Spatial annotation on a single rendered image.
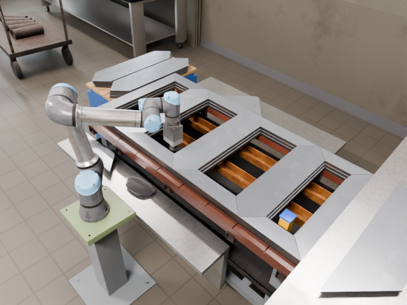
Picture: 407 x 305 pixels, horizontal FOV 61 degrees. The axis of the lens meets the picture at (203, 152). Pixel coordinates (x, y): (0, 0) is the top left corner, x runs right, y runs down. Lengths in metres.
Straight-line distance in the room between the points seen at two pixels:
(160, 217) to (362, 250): 0.98
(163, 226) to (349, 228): 0.89
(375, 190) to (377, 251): 0.35
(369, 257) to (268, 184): 0.64
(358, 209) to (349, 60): 2.67
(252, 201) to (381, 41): 2.56
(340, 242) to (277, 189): 0.50
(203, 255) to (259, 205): 0.36
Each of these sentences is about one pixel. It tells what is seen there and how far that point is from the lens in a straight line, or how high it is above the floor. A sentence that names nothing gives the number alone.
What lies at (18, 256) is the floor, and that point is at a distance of 2.78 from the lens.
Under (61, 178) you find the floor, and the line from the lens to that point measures 3.20.
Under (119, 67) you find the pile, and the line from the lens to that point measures 2.87.
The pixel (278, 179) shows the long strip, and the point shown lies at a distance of 1.85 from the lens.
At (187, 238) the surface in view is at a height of 0.68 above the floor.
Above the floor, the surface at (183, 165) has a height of 0.87.
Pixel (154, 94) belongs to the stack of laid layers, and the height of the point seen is 0.84.
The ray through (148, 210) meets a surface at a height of 0.68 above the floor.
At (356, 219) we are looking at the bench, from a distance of 1.53.
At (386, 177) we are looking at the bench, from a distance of 1.78.
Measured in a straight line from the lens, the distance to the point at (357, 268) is 1.35.
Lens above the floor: 2.12
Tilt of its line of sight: 40 degrees down
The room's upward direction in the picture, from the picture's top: 3 degrees clockwise
